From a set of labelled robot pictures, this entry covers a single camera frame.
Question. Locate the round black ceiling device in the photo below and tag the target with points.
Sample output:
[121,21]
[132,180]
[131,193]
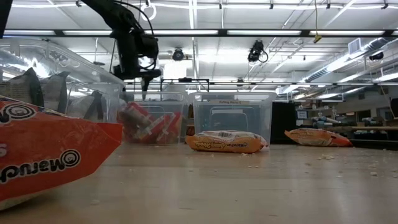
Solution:
[178,55]

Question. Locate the black ceiling dome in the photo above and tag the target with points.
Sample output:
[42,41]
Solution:
[376,56]

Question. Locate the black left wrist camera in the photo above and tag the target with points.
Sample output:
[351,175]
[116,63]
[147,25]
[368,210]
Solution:
[149,46]

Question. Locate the clear plastic bin white label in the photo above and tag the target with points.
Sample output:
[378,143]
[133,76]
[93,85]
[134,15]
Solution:
[233,115]

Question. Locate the long wooden background table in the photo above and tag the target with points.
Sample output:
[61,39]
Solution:
[367,127]

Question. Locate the grey ceiling vent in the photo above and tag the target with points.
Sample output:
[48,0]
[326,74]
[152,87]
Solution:
[355,46]

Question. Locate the black overhead camera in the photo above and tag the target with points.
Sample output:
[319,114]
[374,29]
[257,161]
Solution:
[255,51]

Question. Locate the white framed wall sign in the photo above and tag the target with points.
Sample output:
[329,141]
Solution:
[302,114]

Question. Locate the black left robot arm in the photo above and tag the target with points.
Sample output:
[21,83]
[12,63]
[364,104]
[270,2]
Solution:
[115,15]

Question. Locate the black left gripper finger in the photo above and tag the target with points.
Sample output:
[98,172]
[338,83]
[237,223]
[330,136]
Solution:
[146,85]

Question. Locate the black curtain panel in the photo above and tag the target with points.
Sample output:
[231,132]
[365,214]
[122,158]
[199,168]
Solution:
[283,121]

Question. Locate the orange Maruchan saucy noodle pack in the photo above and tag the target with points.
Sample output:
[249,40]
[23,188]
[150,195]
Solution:
[224,143]
[317,138]
[46,146]

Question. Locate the silver air duct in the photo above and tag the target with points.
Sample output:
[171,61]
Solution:
[339,62]

